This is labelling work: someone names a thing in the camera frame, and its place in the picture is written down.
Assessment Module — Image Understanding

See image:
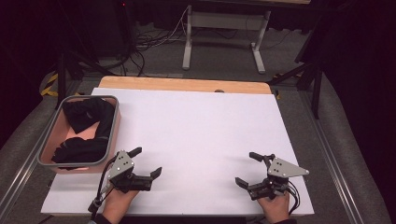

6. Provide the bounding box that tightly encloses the black garment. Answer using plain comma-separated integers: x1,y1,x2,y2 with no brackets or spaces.
61,96,116,139
50,136,110,171

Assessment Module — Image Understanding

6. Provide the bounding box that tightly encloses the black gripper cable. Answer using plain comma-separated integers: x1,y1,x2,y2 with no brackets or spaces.
285,180,302,217
87,155,119,219

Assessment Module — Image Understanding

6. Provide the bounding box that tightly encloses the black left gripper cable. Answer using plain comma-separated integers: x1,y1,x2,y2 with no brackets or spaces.
87,155,119,219

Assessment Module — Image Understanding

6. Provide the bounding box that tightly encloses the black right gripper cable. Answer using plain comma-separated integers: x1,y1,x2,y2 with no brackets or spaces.
285,180,302,217

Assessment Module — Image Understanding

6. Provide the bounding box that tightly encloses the black metal stand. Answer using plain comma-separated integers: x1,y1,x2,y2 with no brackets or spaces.
55,0,138,110
267,18,326,120

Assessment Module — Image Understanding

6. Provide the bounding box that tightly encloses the yellow black hazard tape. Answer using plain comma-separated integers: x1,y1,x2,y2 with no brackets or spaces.
39,72,61,98

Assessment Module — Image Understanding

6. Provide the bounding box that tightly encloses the bundle of floor cables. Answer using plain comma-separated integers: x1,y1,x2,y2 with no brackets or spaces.
122,6,191,77

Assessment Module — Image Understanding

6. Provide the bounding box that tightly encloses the white table sheet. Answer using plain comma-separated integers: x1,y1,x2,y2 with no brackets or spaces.
40,87,316,217

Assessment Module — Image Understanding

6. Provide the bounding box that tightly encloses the aluminium rail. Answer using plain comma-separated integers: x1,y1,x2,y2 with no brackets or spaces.
0,92,82,217
298,91,366,224

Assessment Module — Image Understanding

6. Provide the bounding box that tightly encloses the white desk frame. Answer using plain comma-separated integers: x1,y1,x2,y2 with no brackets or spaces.
181,4,272,75

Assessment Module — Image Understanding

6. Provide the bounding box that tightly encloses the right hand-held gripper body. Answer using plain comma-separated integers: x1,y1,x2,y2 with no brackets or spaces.
247,153,310,202

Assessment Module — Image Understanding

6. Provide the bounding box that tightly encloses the person's right hand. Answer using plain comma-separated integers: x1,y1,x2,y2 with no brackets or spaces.
256,190,290,224

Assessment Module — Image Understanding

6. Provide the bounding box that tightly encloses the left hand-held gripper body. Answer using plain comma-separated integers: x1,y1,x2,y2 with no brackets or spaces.
106,149,154,194

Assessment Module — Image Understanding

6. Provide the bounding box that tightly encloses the person's left hand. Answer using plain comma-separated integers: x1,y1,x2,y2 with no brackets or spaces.
102,186,140,224

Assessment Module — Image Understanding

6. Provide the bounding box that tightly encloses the pink bin with grey rim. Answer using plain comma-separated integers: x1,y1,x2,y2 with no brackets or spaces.
36,94,121,175

